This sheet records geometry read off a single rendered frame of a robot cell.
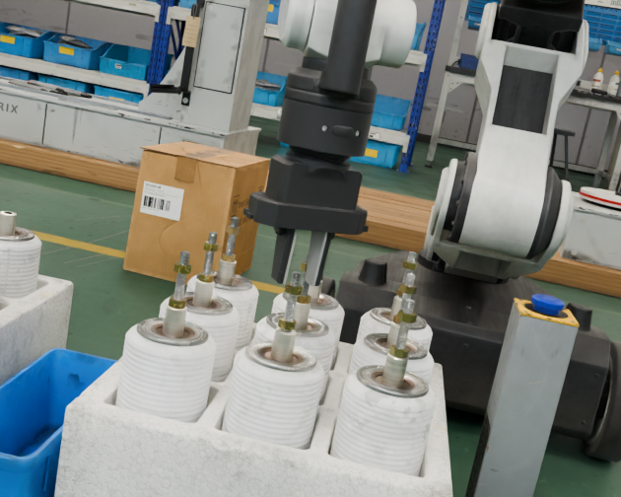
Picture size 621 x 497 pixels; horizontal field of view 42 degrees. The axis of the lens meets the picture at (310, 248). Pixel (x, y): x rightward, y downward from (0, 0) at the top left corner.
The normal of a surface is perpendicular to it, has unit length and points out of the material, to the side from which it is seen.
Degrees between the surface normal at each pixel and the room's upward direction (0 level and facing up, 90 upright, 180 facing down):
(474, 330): 46
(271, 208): 90
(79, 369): 88
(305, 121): 90
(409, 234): 90
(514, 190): 66
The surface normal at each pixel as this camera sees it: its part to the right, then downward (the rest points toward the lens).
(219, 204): -0.24, 0.16
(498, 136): -0.06, -0.30
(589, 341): 0.01, -0.55
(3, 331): 0.98, 0.20
